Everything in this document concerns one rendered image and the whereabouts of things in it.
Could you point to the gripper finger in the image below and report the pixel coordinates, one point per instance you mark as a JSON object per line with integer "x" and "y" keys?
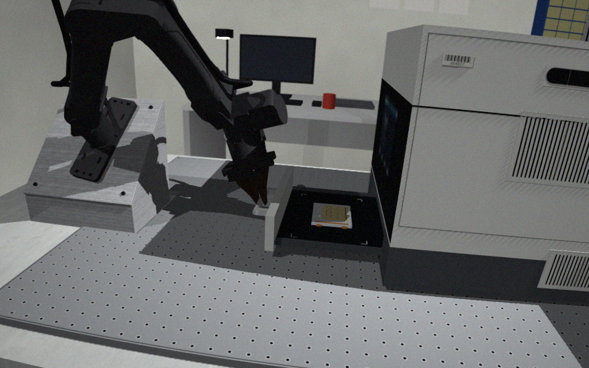
{"x": 261, "y": 184}
{"x": 249, "y": 187}

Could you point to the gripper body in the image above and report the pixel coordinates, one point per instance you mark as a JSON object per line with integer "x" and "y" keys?
{"x": 247, "y": 157}

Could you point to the white lab instrument with drawer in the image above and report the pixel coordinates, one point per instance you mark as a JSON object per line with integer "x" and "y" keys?
{"x": 479, "y": 174}

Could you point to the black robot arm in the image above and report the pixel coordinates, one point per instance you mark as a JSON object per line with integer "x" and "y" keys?
{"x": 93, "y": 23}

